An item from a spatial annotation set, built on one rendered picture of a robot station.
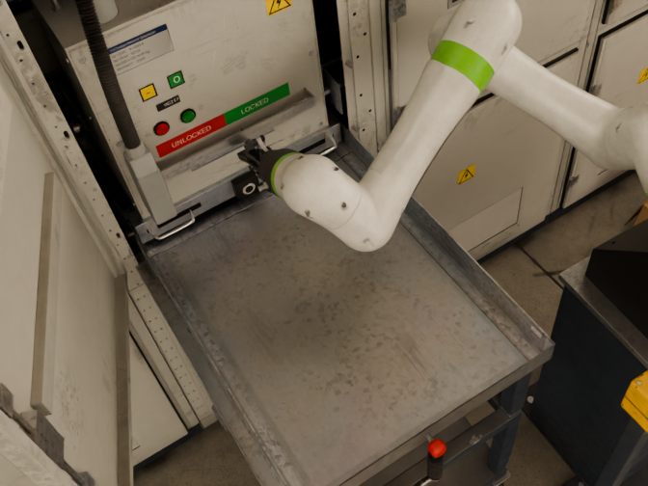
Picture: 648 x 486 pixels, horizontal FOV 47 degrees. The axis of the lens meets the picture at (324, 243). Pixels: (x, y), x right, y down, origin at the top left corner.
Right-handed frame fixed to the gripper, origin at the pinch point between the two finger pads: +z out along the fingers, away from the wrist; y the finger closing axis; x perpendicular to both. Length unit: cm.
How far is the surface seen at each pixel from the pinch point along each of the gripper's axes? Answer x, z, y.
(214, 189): -8.0, 10.9, 6.5
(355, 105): 29.2, 5.1, 2.3
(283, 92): 13.6, 3.6, -8.3
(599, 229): 116, 42, 94
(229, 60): 3.5, -3.3, -20.4
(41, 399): -54, -49, 4
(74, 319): -46, -21, 6
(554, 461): 46, -5, 122
